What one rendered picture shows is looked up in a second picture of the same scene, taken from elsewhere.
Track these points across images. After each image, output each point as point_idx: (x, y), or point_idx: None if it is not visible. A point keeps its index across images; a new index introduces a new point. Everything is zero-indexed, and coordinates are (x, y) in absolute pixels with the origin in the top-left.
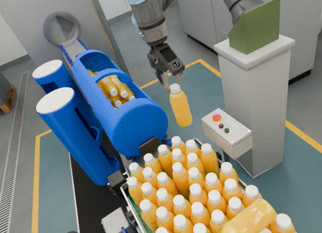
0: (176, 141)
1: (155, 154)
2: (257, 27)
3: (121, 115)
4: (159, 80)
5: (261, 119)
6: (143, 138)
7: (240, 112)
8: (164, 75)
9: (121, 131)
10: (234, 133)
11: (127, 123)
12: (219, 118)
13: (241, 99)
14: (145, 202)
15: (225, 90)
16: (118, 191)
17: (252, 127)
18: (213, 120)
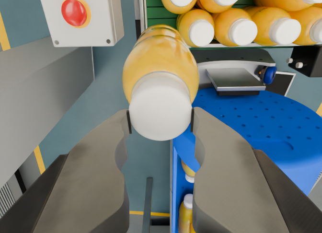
0: (205, 28)
1: (224, 71)
2: None
3: (313, 165)
4: (299, 190)
5: (23, 64)
6: (241, 103)
7: (43, 92)
8: (246, 227)
9: (305, 130)
10: None
11: (292, 138)
12: None
13: (23, 99)
14: None
15: (38, 134)
16: None
17: (45, 64)
18: (87, 14)
